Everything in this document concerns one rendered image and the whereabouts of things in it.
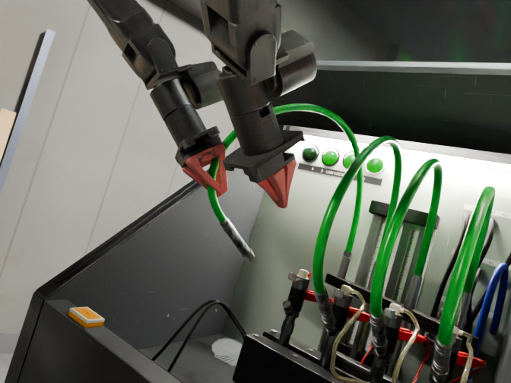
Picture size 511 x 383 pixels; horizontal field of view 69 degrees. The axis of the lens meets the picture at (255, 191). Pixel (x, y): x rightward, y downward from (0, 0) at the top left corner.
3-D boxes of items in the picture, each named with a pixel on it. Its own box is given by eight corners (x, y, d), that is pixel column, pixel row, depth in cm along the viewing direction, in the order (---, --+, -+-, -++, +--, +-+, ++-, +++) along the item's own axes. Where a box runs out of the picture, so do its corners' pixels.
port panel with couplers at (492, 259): (421, 330, 76) (461, 185, 77) (423, 329, 79) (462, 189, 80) (496, 361, 69) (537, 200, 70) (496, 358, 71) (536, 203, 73)
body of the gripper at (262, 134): (308, 143, 51) (293, 91, 48) (255, 179, 46) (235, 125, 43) (276, 140, 56) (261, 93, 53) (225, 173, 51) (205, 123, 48)
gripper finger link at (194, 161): (234, 189, 67) (210, 143, 67) (245, 181, 60) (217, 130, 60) (201, 206, 65) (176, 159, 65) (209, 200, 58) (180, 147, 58)
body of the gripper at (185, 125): (211, 152, 69) (192, 117, 69) (223, 134, 59) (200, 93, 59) (179, 167, 66) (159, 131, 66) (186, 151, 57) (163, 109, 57)
